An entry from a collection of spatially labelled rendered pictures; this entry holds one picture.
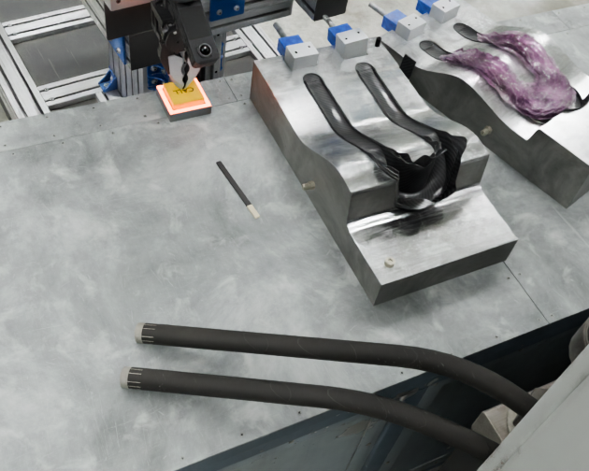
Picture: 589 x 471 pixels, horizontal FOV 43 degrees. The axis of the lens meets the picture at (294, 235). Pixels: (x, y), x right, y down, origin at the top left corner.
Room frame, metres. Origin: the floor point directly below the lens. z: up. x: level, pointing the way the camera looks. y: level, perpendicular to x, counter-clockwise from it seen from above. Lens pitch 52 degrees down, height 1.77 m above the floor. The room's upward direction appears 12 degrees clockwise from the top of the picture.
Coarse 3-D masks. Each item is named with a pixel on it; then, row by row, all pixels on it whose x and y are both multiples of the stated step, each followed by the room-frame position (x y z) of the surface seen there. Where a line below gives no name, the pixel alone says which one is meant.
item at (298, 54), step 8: (280, 32) 1.16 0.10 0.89; (280, 40) 1.13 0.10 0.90; (288, 40) 1.13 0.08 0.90; (296, 40) 1.14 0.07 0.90; (280, 48) 1.12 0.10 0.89; (288, 48) 1.09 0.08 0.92; (296, 48) 1.10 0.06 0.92; (304, 48) 1.10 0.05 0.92; (312, 48) 1.11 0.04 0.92; (288, 56) 1.09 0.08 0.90; (296, 56) 1.07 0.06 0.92; (304, 56) 1.08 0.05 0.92; (312, 56) 1.09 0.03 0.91; (288, 64) 1.08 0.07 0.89; (296, 64) 1.07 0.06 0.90; (304, 64) 1.08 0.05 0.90; (312, 64) 1.09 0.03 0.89
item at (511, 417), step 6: (534, 390) 0.55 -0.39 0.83; (540, 390) 0.55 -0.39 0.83; (546, 390) 0.56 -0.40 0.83; (534, 396) 0.54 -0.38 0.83; (540, 396) 0.54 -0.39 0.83; (510, 414) 0.53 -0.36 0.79; (516, 414) 0.53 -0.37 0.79; (510, 420) 0.52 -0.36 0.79; (516, 420) 0.51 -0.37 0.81; (510, 426) 0.51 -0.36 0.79
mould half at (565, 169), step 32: (448, 32) 1.33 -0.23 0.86; (480, 32) 1.35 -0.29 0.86; (416, 64) 1.20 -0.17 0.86; (448, 64) 1.20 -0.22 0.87; (512, 64) 1.21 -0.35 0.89; (448, 96) 1.14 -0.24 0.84; (480, 96) 1.10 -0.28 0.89; (480, 128) 1.09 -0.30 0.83; (512, 128) 1.05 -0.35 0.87; (544, 128) 1.03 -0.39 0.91; (576, 128) 1.04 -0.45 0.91; (512, 160) 1.03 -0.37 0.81; (544, 160) 1.00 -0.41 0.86; (576, 160) 0.97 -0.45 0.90; (544, 192) 0.98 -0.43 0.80; (576, 192) 0.95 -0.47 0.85
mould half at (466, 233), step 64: (256, 64) 1.06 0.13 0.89; (320, 64) 1.10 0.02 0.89; (384, 64) 1.14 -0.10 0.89; (320, 128) 0.94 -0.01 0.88; (384, 128) 0.96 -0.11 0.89; (448, 128) 0.96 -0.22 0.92; (320, 192) 0.83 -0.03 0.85; (384, 192) 0.80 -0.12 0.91; (384, 256) 0.71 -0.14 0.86; (448, 256) 0.74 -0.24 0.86
